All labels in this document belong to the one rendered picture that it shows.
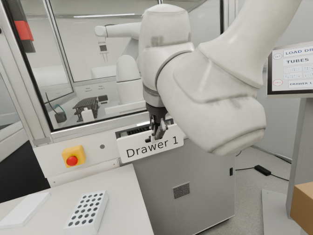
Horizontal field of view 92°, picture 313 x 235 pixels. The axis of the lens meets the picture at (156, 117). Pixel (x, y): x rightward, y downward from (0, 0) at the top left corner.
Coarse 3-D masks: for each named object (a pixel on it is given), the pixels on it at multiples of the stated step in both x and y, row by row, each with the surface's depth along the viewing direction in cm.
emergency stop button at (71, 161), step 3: (72, 156) 60; (69, 159) 59; (72, 159) 59; (75, 159) 59; (66, 162) 59; (69, 162) 59; (72, 162) 59; (75, 162) 60; (69, 165) 59; (72, 165) 59
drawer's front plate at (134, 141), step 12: (144, 132) 63; (168, 132) 66; (180, 132) 68; (120, 144) 61; (132, 144) 62; (144, 144) 64; (156, 144) 66; (168, 144) 68; (180, 144) 70; (132, 156) 64; (144, 156) 66
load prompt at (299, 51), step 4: (296, 48) 82; (300, 48) 81; (304, 48) 80; (308, 48) 79; (312, 48) 78; (284, 52) 84; (288, 52) 83; (292, 52) 82; (296, 52) 81; (300, 52) 80; (304, 52) 79; (308, 52) 78; (312, 52) 77; (284, 56) 83; (288, 56) 82
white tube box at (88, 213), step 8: (96, 192) 52; (104, 192) 52; (80, 200) 50; (88, 200) 50; (96, 200) 49; (104, 200) 50; (80, 208) 47; (88, 208) 46; (96, 208) 47; (104, 208) 49; (72, 216) 44; (80, 216) 45; (88, 216) 44; (96, 216) 43; (72, 224) 42; (80, 224) 42; (88, 224) 41; (96, 224) 43; (64, 232) 41; (72, 232) 41; (80, 232) 41; (88, 232) 42; (96, 232) 42
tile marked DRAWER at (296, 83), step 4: (288, 80) 78; (292, 80) 77; (296, 80) 76; (300, 80) 75; (304, 80) 75; (308, 80) 74; (312, 80) 73; (288, 84) 77; (292, 84) 76; (296, 84) 76; (300, 84) 75; (304, 84) 74; (308, 84) 73; (312, 84) 72; (288, 88) 77
